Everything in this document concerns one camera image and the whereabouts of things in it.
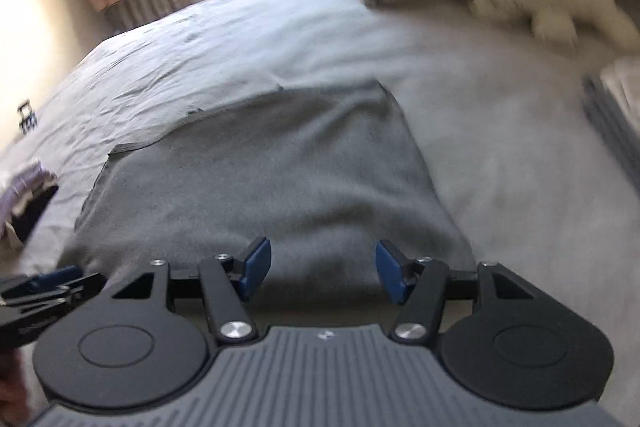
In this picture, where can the small dark object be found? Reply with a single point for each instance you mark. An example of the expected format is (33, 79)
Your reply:
(27, 116)

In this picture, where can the white plush dog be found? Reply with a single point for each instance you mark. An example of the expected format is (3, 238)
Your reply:
(560, 2)

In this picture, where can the grey knit garment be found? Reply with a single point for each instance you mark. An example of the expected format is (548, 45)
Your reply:
(280, 177)

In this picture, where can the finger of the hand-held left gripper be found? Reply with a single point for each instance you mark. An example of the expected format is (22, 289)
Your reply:
(56, 278)
(60, 292)

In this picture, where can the folded white clothes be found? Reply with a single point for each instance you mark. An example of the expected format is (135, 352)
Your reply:
(625, 87)

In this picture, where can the pile of mixed clothes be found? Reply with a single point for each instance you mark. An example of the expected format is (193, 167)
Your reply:
(27, 202)

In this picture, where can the folded grey clothes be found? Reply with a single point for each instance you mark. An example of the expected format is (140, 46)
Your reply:
(612, 132)

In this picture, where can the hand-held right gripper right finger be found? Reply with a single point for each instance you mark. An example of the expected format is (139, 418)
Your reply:
(392, 267)

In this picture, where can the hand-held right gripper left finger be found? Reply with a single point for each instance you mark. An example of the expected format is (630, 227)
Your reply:
(256, 264)

